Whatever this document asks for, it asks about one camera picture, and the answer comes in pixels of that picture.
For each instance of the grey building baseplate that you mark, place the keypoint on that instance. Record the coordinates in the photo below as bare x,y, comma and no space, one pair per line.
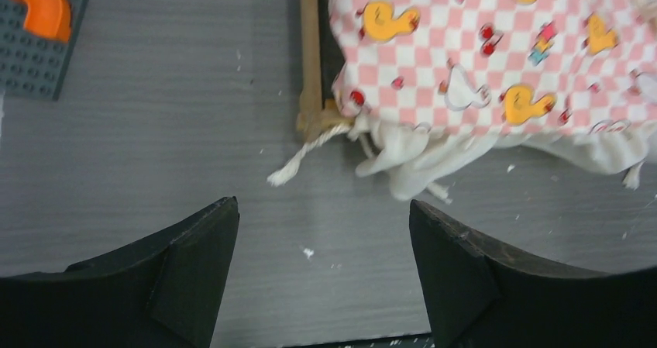
31,66

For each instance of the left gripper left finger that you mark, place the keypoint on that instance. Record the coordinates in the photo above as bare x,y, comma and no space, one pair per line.
164,290

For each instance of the pink checkered duck mattress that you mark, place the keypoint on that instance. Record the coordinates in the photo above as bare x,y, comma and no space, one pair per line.
436,84

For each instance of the orange curved toy block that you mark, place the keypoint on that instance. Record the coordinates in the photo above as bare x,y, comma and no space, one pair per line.
49,19

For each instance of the wooden pet bed frame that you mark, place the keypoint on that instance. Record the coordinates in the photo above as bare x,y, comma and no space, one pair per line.
322,60

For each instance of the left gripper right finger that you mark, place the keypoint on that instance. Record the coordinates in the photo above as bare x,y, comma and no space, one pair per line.
482,292

